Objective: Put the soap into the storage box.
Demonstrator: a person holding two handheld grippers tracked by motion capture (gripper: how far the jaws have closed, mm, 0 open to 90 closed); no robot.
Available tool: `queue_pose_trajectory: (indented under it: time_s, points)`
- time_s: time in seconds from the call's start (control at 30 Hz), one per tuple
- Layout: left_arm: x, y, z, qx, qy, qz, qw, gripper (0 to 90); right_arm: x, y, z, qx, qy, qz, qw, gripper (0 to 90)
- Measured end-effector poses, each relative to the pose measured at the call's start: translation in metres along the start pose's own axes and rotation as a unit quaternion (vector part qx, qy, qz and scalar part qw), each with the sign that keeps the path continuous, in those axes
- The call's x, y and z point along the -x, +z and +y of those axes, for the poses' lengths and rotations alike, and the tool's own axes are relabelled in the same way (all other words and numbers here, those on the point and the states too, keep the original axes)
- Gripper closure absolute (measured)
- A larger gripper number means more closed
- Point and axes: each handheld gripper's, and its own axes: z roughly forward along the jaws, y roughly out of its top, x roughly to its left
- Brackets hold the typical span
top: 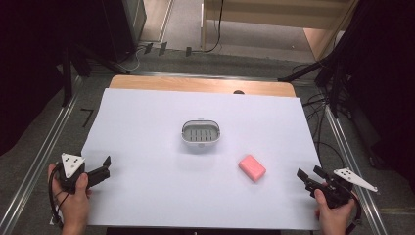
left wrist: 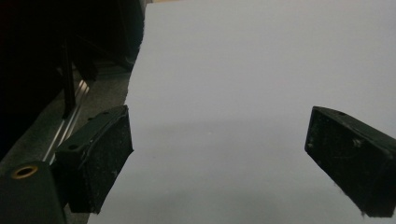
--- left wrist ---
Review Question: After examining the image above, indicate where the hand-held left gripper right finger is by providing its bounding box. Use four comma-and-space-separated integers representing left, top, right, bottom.
304, 105, 396, 218

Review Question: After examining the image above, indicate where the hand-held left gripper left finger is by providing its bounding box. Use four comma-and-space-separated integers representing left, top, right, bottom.
50, 105, 134, 215

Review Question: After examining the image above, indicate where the silver metal rail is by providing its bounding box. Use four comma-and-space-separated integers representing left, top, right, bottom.
41, 78, 92, 165

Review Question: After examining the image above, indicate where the black metal stand post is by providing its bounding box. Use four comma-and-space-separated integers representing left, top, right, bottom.
61, 39, 78, 119

